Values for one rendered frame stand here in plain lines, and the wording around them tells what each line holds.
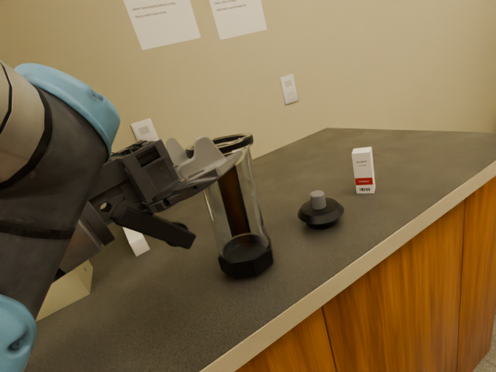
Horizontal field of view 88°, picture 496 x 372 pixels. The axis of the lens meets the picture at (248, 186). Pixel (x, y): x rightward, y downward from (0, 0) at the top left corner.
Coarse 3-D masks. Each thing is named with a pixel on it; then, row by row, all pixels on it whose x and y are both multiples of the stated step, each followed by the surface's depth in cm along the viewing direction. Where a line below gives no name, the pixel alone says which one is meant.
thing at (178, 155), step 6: (168, 144) 40; (174, 144) 41; (168, 150) 40; (174, 150) 41; (180, 150) 42; (174, 156) 40; (180, 156) 41; (186, 156) 42; (174, 162) 40; (180, 162) 41; (174, 168) 40; (180, 180) 39
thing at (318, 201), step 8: (312, 192) 52; (320, 192) 51; (312, 200) 51; (320, 200) 50; (328, 200) 53; (304, 208) 53; (312, 208) 52; (320, 208) 51; (328, 208) 50; (336, 208) 50; (304, 216) 51; (312, 216) 50; (320, 216) 49; (328, 216) 49; (336, 216) 49; (312, 224) 50; (320, 224) 50; (328, 224) 50
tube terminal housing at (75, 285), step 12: (84, 264) 57; (72, 276) 50; (84, 276) 54; (60, 288) 49; (72, 288) 50; (84, 288) 51; (48, 300) 49; (60, 300) 50; (72, 300) 51; (48, 312) 49
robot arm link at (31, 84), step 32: (0, 64) 12; (32, 64) 17; (0, 96) 12; (32, 96) 14; (64, 96) 17; (96, 96) 19; (0, 128) 12; (32, 128) 14; (64, 128) 16; (96, 128) 18; (0, 160) 13; (32, 160) 14; (64, 160) 16; (96, 160) 19; (0, 192) 14; (32, 192) 16; (64, 192) 18; (0, 224) 15; (32, 224) 16; (64, 224) 18
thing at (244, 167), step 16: (224, 144) 36; (240, 160) 38; (224, 176) 38; (240, 176) 38; (208, 192) 40; (224, 192) 38; (240, 192) 39; (256, 192) 42; (208, 208) 42; (224, 208) 39; (240, 208) 40; (256, 208) 41; (224, 224) 40; (240, 224) 40; (256, 224) 42; (224, 240) 42; (240, 240) 41; (256, 240) 42; (224, 256) 43; (240, 256) 42; (256, 256) 43
